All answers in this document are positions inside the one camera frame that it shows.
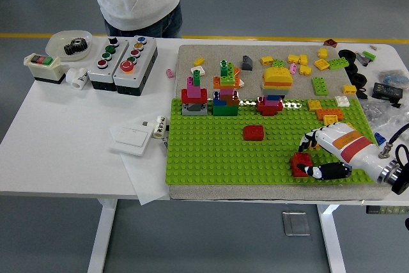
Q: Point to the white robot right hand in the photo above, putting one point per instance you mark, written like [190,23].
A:
[348,143]

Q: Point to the red square brick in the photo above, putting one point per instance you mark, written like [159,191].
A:
[302,159]
[295,173]

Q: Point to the grey long brick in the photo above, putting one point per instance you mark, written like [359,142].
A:
[274,91]

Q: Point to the orange long brick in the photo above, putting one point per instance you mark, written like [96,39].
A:
[276,85]
[217,82]

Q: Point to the yellow domed brick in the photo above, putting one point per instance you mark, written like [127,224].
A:
[277,74]

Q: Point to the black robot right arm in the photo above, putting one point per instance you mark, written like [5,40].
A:
[391,174]

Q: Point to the yellow square brick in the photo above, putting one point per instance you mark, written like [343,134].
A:
[314,105]
[350,124]

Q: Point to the yellow flat tile brick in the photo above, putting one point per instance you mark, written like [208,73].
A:
[330,120]
[321,64]

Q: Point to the blue small brick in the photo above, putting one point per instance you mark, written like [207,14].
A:
[379,138]

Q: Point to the orange flat plate brick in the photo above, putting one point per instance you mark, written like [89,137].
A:
[329,113]

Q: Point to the yellow small brick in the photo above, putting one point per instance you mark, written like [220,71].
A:
[349,89]
[198,61]
[303,59]
[305,70]
[293,59]
[266,60]
[322,53]

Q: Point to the red wide base brick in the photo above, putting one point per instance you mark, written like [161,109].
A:
[270,110]

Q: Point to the pink square brick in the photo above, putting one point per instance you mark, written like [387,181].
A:
[271,103]
[194,91]

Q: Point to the blue flat brick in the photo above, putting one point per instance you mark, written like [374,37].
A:
[273,97]

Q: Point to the pink small brick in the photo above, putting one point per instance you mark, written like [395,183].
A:
[170,73]
[293,68]

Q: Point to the brown square brick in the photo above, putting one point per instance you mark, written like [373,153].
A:
[331,43]

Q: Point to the lime small brick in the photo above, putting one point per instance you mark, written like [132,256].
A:
[278,63]

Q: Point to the white small brick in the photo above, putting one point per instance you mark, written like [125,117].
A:
[241,83]

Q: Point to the dark green long brick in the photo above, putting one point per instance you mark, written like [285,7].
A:
[225,111]

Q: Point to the grey slope brick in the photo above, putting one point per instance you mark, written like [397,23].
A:
[247,63]

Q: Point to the pink flat brick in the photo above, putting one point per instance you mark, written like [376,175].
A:
[227,90]

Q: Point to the orange slope brick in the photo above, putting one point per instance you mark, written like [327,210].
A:
[237,71]

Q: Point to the lime square brick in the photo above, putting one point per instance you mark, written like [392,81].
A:
[228,78]

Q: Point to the dark blue narrow brick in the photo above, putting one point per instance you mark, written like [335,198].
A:
[216,95]

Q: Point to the dark green tall brick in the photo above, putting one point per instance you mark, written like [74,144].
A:
[225,68]

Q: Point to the red long brick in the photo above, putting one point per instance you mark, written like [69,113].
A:
[204,95]

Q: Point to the grey wide brick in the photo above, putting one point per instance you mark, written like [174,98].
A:
[195,110]

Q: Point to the green narrow brick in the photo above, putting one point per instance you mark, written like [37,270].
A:
[197,78]

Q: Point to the magenta narrow brick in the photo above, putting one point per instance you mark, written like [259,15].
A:
[190,82]

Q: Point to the clear bag metal screws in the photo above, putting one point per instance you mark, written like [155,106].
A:
[380,116]

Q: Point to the black rubber tyre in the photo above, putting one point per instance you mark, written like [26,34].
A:
[359,78]
[351,59]
[353,69]

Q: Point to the table height control panel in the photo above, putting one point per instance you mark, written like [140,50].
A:
[386,210]

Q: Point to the clear bag blue parts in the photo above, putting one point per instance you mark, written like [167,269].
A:
[394,78]

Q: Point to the metal floor plate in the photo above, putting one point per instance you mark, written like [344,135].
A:
[295,223]

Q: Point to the white table leg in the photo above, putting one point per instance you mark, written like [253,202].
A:
[102,238]
[334,244]

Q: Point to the green studded baseplate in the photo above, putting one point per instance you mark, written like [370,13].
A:
[223,158]

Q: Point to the grey-brown mat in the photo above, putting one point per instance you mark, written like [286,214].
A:
[217,52]

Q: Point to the white printed pipe fitting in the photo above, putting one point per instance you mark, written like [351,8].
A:
[160,127]

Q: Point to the white paper sheet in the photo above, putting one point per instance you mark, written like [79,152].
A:
[150,183]

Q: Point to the grey emergency stop box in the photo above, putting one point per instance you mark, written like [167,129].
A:
[137,74]

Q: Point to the grey three-button control box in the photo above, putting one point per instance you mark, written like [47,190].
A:
[99,76]

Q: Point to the white pipe tee fitting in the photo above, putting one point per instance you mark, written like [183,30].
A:
[76,78]

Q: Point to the black metal gear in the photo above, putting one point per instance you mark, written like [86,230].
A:
[75,47]

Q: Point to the white plastic bowl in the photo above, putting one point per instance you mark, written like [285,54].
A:
[57,43]

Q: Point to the grey metal bracket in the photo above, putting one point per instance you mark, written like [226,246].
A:
[361,59]

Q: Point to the white wall switch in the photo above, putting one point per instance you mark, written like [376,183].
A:
[131,140]

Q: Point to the cream switch box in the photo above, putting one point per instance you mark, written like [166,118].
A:
[44,71]

